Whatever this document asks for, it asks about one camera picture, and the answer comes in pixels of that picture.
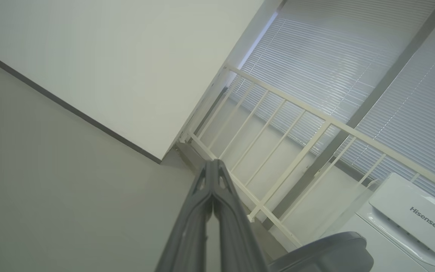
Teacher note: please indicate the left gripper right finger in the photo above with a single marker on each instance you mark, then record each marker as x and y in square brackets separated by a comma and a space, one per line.
[236, 238]

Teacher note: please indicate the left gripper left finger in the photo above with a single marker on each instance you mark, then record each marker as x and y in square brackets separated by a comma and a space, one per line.
[187, 234]

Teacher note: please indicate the grey washing machine door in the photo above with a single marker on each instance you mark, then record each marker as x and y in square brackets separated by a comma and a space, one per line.
[323, 253]

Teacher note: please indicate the white front-load washing machine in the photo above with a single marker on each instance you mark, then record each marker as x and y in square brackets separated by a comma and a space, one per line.
[391, 200]

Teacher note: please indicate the white metal railing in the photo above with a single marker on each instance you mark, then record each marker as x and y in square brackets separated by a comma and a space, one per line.
[330, 122]

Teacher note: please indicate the white window blind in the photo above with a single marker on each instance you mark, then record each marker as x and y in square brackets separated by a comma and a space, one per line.
[429, 113]
[315, 56]

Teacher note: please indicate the grey window frame post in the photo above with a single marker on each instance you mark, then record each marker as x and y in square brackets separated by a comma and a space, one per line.
[391, 68]

